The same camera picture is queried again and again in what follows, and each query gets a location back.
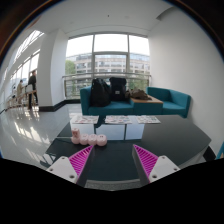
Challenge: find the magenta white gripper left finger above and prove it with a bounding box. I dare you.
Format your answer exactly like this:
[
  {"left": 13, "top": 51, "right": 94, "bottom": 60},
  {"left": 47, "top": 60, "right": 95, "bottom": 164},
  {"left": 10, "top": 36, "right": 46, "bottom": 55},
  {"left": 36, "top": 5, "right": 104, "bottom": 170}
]
[{"left": 47, "top": 145, "right": 94, "bottom": 184}]

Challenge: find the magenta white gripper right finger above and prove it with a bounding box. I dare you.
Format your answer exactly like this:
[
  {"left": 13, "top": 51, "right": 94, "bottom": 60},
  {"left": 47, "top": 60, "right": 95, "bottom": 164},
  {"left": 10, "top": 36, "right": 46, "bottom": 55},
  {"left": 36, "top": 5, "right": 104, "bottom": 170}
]
[{"left": 132, "top": 145, "right": 180, "bottom": 183}]

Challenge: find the pink charger plug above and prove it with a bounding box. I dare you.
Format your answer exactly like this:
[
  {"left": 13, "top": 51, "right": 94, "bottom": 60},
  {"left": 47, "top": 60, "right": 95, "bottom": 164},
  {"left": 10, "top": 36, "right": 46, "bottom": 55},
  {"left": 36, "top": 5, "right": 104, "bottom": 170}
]
[{"left": 71, "top": 128, "right": 80, "bottom": 138}]

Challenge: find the right paper sheet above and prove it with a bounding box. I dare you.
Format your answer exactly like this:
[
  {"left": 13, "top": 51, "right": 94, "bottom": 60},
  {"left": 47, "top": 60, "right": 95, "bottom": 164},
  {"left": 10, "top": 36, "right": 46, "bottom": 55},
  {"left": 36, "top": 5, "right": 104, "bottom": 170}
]
[{"left": 136, "top": 115, "right": 160, "bottom": 124}]

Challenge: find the paper sheet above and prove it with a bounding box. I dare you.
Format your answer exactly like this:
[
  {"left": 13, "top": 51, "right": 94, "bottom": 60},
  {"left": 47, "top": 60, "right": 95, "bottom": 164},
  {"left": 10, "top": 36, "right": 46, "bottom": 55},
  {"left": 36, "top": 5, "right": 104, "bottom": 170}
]
[
  {"left": 71, "top": 115, "right": 99, "bottom": 124},
  {"left": 105, "top": 115, "right": 132, "bottom": 124},
  {"left": 136, "top": 115, "right": 160, "bottom": 124}
]

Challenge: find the left paper sheet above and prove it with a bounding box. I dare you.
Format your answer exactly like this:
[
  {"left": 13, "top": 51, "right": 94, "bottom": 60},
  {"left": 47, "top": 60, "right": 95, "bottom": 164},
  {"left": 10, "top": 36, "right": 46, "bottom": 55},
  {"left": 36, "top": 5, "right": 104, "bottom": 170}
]
[{"left": 71, "top": 115, "right": 99, "bottom": 124}]

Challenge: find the middle paper sheet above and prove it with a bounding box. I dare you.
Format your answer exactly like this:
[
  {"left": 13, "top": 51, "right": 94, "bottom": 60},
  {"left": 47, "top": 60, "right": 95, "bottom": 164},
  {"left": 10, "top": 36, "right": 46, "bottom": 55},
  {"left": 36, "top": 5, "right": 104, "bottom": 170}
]
[{"left": 105, "top": 115, "right": 132, "bottom": 124}]

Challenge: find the teal sofa left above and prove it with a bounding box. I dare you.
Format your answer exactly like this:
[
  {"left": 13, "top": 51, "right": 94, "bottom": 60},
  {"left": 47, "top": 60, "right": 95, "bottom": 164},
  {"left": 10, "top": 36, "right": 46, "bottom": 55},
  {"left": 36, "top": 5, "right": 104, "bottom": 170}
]
[{"left": 80, "top": 86, "right": 134, "bottom": 115}]

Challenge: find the teal sofa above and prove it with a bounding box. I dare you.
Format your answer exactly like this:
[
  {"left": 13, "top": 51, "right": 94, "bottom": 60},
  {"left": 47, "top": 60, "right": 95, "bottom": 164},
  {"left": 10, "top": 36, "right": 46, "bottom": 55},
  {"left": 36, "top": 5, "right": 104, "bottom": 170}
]
[
  {"left": 146, "top": 87, "right": 191, "bottom": 118},
  {"left": 80, "top": 86, "right": 134, "bottom": 115}
]

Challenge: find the wooden sofa corner table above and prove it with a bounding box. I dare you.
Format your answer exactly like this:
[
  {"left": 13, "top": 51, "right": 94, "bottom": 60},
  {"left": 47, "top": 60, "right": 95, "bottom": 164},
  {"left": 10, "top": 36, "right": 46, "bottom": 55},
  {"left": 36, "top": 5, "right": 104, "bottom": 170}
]
[{"left": 131, "top": 96, "right": 163, "bottom": 104}]

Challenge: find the teal sofa right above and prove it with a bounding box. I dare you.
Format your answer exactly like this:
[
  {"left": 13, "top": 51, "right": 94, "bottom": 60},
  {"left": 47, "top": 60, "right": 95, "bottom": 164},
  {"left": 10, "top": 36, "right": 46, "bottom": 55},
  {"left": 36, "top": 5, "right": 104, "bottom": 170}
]
[{"left": 146, "top": 87, "right": 191, "bottom": 118}]

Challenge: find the brown jacket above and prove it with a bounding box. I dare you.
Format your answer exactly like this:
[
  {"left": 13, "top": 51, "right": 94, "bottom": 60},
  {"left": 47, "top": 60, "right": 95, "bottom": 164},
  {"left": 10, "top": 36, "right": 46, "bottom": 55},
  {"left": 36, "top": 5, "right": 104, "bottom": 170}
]
[{"left": 125, "top": 89, "right": 150, "bottom": 100}]

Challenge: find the black backpack left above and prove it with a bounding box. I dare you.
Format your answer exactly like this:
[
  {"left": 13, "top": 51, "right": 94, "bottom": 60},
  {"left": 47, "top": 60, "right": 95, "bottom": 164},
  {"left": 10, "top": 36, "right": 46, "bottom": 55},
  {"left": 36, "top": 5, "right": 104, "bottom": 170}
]
[{"left": 90, "top": 78, "right": 110, "bottom": 107}]

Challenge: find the black backpack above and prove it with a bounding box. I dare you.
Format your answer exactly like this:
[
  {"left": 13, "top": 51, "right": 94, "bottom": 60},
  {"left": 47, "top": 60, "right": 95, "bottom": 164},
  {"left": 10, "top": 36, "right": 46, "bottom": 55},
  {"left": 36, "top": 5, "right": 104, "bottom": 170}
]
[
  {"left": 110, "top": 77, "right": 126, "bottom": 101},
  {"left": 90, "top": 78, "right": 110, "bottom": 107}
]

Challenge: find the black backpack right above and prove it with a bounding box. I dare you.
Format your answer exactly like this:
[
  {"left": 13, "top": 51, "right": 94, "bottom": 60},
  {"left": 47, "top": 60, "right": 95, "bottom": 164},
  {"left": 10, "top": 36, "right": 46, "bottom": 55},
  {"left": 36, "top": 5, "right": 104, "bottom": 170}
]
[{"left": 110, "top": 77, "right": 126, "bottom": 101}]

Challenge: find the metal window railing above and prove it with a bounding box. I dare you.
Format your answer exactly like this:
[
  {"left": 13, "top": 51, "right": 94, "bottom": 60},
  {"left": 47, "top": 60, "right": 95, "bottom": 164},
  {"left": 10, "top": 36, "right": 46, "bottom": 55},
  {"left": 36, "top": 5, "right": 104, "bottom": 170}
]
[{"left": 62, "top": 72, "right": 151, "bottom": 99}]

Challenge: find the standing person in black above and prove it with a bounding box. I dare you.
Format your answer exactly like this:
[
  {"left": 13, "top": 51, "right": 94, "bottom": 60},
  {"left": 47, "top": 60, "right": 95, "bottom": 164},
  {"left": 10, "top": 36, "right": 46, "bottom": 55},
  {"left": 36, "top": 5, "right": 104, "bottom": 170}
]
[{"left": 28, "top": 70, "right": 38, "bottom": 109}]

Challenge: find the seated person in background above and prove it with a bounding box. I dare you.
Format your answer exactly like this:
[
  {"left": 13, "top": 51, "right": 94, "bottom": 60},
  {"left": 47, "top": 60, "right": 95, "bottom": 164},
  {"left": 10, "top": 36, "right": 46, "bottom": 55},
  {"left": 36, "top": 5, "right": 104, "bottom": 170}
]
[{"left": 17, "top": 79, "right": 23, "bottom": 102}]

